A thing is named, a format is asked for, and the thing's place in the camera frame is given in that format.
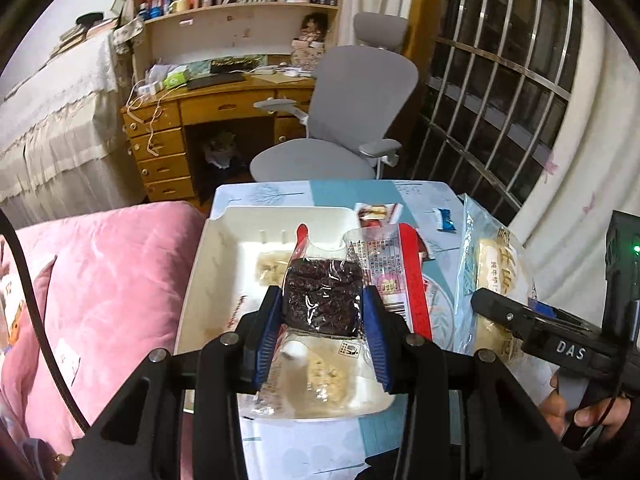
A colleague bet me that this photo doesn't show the red cookie packet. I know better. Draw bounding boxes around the red cookie packet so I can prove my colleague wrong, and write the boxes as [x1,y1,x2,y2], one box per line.
[344,223,435,343]

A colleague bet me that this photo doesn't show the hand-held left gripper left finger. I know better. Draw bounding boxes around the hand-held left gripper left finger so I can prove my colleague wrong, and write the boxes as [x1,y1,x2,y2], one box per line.
[72,285,286,480]

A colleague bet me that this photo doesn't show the metal window grille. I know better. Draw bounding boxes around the metal window grille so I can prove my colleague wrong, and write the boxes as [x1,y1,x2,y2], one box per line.
[415,0,583,221]

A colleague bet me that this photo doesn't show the black sign board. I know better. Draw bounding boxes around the black sign board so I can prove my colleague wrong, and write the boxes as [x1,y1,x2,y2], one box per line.
[210,55,268,73]

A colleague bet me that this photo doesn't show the wooden desk with drawers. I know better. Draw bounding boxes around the wooden desk with drawers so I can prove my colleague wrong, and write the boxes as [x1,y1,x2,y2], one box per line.
[121,72,318,206]

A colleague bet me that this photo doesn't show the yellow cracker packet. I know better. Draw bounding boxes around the yellow cracker packet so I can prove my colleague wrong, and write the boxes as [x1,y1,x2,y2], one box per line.
[239,250,396,420]

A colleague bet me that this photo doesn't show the white plastic storage tray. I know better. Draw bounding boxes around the white plastic storage tray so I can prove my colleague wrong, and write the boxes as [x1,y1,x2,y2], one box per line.
[173,205,398,421]

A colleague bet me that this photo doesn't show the bag under desk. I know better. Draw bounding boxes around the bag under desk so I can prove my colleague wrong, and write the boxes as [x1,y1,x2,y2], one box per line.
[202,130,241,168]

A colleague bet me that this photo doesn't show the wooden bookshelf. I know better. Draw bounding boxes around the wooden bookshelf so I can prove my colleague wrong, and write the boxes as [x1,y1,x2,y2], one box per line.
[131,0,346,86]

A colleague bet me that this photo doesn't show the dark bar clear packet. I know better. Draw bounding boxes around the dark bar clear packet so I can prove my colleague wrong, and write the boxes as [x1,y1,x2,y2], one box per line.
[280,223,366,338]

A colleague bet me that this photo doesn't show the white cable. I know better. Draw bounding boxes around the white cable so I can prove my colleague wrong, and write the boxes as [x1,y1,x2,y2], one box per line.
[125,80,166,158]

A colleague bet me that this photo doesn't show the black cable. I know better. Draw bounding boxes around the black cable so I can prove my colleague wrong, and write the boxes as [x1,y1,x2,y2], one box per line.
[0,207,93,431]

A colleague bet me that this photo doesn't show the floral cloth bag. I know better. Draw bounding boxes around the floral cloth bag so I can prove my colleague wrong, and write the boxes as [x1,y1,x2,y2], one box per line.
[112,16,146,56]

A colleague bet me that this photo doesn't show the pale bread packet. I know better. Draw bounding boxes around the pale bread packet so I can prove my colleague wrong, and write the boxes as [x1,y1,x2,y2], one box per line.
[452,194,541,363]

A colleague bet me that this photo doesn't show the pink printed pillow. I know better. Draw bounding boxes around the pink printed pillow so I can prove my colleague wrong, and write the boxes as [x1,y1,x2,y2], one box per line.
[0,255,58,391]

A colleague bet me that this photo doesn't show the person's right hand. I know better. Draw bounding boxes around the person's right hand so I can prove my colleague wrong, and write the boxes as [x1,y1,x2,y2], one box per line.
[542,372,631,443]

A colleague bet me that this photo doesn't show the red white snack packet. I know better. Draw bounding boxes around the red white snack packet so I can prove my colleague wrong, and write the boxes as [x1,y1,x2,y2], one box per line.
[354,201,401,226]

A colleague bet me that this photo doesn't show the leaf print tablecloth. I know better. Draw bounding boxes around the leaf print tablecloth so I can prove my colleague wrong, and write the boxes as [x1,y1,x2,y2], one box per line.
[207,179,556,480]

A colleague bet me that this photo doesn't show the blue candy wrapper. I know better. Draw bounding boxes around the blue candy wrapper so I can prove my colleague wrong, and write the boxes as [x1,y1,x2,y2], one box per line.
[432,206,457,233]

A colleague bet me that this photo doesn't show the grey office chair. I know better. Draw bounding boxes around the grey office chair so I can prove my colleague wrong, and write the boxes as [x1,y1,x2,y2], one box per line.
[249,12,420,183]

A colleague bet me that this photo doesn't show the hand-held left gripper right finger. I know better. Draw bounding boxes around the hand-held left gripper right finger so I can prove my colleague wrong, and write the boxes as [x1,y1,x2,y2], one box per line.
[361,284,581,480]

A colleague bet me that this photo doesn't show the white floral curtain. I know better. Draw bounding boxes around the white floral curtain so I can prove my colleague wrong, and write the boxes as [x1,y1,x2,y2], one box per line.
[507,0,640,271]

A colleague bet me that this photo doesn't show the black keyboard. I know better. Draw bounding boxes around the black keyboard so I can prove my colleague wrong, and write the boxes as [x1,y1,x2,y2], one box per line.
[186,72,247,91]

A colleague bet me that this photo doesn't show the teal striped placemat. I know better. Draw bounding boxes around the teal striped placemat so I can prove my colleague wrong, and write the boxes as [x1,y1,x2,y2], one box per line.
[240,179,468,480]

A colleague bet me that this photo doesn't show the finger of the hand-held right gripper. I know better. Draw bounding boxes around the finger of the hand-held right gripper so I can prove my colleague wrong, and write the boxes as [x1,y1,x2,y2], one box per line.
[530,302,592,334]
[470,287,540,334]

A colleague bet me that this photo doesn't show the floral box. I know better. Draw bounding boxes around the floral box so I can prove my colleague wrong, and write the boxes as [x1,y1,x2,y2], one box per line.
[291,42,326,68]

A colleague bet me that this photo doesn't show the white tag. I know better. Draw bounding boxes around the white tag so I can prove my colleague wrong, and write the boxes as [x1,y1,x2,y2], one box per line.
[55,337,82,386]

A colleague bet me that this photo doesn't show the brown haired doll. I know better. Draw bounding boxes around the brown haired doll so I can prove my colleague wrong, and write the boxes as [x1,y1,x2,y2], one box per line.
[298,12,329,48]

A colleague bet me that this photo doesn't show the stack of books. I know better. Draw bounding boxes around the stack of books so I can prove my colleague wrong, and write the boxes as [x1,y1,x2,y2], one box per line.
[50,17,121,58]

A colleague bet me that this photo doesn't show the white lace cover cloth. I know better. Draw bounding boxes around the white lace cover cloth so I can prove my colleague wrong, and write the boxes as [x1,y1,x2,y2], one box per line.
[0,32,146,216]

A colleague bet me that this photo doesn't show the row of colourful books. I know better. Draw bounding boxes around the row of colourful books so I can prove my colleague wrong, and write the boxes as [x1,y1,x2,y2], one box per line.
[139,0,196,21]

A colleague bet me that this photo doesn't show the pink blanket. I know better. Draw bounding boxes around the pink blanket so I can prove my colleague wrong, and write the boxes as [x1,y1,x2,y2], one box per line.
[0,200,208,461]

